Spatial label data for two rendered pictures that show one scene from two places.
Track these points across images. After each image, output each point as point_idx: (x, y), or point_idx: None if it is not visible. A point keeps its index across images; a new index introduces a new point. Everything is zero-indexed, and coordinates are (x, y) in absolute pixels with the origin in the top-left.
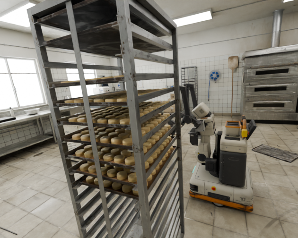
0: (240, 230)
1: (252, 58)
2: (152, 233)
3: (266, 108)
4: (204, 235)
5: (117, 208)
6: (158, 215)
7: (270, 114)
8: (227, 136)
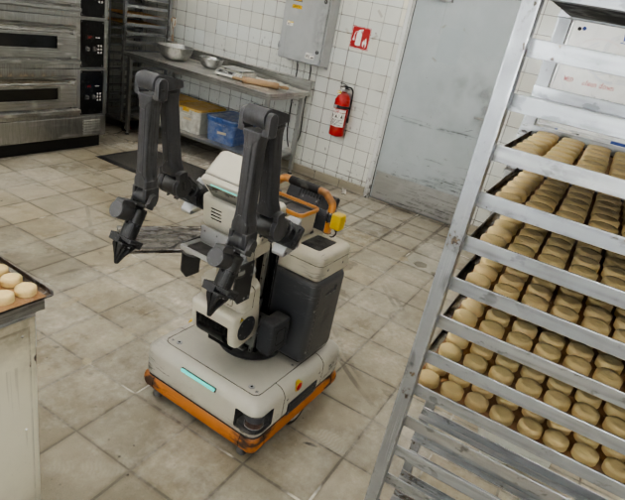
0: (358, 423)
1: None
2: None
3: (16, 105)
4: (363, 486)
5: None
6: None
7: (28, 123)
8: (302, 241)
